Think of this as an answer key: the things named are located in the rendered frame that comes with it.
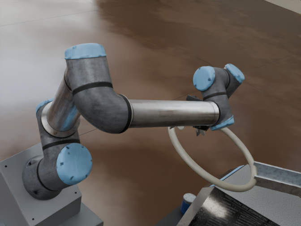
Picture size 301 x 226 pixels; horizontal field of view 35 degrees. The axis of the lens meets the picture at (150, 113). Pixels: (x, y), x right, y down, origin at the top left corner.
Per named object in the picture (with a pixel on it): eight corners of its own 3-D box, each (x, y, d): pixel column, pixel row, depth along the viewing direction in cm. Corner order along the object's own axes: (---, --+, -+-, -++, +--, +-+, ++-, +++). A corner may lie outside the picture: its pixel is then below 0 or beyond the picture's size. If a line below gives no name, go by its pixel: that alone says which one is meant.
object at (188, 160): (254, 149, 244) (257, 145, 242) (256, 212, 201) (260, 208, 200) (174, 98, 237) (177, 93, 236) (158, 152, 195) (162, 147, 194)
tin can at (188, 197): (177, 209, 352) (180, 195, 346) (187, 204, 359) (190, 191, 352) (187, 217, 346) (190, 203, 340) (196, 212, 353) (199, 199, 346)
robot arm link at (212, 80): (215, 91, 169) (235, 92, 178) (207, 61, 171) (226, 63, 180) (195, 100, 175) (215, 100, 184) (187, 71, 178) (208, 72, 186)
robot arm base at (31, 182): (27, 203, 192) (39, 199, 185) (17, 158, 196) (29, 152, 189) (66, 196, 205) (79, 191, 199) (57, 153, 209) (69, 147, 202)
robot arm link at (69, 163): (41, 193, 187) (65, 183, 175) (34, 150, 191) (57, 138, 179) (74, 188, 197) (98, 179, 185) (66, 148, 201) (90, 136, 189)
